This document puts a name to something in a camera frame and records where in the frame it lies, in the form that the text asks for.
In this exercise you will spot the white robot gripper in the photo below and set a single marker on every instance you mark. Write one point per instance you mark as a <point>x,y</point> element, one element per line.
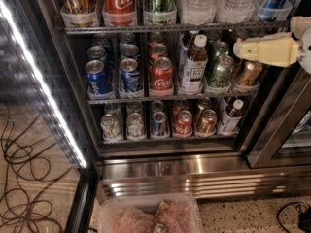
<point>306,48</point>

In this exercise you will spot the blue silver redbull can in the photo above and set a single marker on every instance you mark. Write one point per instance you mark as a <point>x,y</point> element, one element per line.
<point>269,8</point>

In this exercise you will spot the green can middle front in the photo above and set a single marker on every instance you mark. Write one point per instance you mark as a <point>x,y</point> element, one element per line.
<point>217,79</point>

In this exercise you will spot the small tea bottle bottom shelf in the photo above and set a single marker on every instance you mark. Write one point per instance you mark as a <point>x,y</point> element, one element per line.
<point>227,125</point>

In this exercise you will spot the closed right fridge door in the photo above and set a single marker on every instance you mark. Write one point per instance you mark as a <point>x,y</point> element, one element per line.
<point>275,147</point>

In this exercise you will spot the gold can bottom shelf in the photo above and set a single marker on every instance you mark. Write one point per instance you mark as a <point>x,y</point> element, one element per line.
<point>207,121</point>

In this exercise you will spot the gold can shelf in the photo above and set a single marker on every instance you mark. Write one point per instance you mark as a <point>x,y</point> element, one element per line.
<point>78,13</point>
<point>207,121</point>

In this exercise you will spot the green can top shelf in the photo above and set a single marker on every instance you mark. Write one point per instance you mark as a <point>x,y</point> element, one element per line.
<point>159,11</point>

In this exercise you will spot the red coca-cola can middle shelf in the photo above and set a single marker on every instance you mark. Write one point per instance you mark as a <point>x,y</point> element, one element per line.
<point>161,80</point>

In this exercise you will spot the red coca-cola can shelf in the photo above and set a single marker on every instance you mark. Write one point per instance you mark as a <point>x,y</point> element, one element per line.
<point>119,12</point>
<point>161,80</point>

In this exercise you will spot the red can bottom shelf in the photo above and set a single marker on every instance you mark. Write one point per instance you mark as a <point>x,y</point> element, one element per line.
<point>183,124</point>

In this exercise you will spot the blue can bottom shelf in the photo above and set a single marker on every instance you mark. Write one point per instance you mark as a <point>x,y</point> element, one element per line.
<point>159,125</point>

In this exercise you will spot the blue pepsi can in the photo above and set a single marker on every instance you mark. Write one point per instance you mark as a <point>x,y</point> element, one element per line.
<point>130,80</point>
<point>98,81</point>

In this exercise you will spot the red coca-cola can top shelf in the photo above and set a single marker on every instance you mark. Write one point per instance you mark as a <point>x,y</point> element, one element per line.
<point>119,12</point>

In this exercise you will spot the white green can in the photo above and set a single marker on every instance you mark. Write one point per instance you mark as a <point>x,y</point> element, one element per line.
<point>111,128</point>
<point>135,127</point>

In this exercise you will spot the blue pepsi can front left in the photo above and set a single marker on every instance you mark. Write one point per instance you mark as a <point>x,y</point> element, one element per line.
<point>98,81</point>

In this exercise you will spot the white green can bottom left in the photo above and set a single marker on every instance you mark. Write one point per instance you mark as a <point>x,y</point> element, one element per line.
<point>111,128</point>

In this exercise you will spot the gold can top shelf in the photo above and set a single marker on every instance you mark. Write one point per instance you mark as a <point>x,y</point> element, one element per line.
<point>78,13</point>

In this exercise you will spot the open glass fridge door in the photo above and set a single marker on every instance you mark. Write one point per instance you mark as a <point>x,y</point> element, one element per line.
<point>47,178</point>

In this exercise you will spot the clear water bottle right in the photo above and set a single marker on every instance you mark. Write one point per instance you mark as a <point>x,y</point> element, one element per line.
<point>234,11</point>

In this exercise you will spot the clear water bottle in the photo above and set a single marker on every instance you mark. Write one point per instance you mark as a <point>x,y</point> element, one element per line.
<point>234,11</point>
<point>196,12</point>

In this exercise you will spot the brown tea bottle white cap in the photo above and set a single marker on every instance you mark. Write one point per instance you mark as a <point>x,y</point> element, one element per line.
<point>194,67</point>

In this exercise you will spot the clear water bottle left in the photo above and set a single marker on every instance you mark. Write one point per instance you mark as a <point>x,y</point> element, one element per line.
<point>196,12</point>

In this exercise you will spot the clear plastic bin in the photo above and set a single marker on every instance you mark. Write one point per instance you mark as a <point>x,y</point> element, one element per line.
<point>163,213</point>

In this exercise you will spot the top wire shelf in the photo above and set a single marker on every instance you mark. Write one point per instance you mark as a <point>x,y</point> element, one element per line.
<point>176,27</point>

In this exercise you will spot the wire shelf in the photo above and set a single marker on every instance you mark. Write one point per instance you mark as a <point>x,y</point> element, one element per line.
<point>171,97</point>
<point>176,27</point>

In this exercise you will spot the middle wire shelf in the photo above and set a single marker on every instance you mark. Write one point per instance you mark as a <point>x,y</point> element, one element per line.
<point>171,97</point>

